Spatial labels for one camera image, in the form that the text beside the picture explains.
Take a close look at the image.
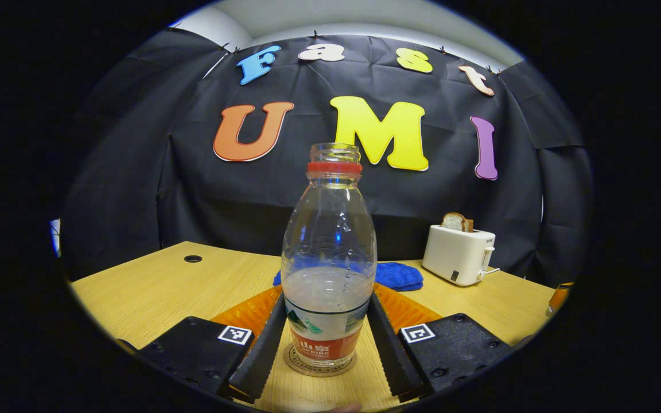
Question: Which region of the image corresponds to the blue towel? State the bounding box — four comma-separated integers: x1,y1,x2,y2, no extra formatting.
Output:
273,262,424,292

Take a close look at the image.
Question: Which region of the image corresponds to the bread slice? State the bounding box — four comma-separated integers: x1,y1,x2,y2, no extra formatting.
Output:
441,212,474,233

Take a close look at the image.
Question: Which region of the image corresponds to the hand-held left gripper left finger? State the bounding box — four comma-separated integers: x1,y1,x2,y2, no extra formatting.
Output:
117,285,286,403

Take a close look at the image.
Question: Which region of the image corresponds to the white toaster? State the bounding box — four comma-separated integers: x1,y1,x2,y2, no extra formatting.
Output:
422,224,496,287

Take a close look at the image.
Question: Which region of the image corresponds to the round brown coaster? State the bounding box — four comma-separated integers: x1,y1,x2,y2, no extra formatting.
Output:
283,342,358,377

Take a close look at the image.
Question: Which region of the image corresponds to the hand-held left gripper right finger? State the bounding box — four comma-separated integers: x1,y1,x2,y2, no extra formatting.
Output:
368,282,518,403

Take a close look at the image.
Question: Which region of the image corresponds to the clear plastic water bottle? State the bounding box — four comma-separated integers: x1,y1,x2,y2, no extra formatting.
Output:
281,142,378,369

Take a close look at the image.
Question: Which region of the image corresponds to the black backdrop cloth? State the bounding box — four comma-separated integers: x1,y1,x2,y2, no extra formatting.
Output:
58,28,594,282

